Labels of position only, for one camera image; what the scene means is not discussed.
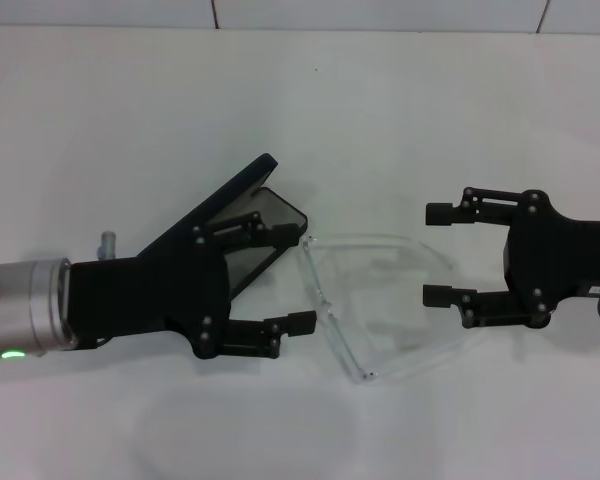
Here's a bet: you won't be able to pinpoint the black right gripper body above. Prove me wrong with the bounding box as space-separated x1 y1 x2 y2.
502 188 600 330

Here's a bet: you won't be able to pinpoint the clear plastic glasses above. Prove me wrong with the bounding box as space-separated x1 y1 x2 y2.
299 230 456 386

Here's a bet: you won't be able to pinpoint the black glasses case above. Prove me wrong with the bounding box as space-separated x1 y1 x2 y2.
139 152 309 304

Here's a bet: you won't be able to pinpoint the short silver plug stub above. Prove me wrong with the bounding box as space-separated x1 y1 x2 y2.
97 230 119 261

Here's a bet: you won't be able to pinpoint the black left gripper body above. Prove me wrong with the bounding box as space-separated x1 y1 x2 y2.
68 224 230 360

